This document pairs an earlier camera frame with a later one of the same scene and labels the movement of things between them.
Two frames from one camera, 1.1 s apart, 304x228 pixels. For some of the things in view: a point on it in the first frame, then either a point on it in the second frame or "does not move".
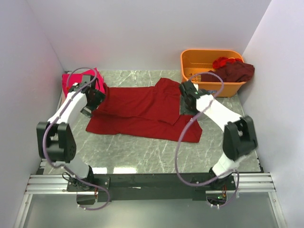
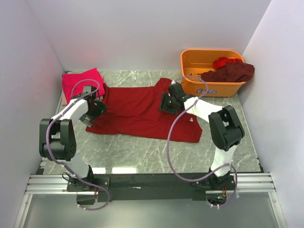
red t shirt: x=151 y=112 does not move
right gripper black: x=194 y=111 → x=164 y=98
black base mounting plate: x=152 y=187 does not move
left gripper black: x=99 y=98 → x=100 y=108
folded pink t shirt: x=69 y=79 does not move
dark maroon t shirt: x=234 y=72 does not move
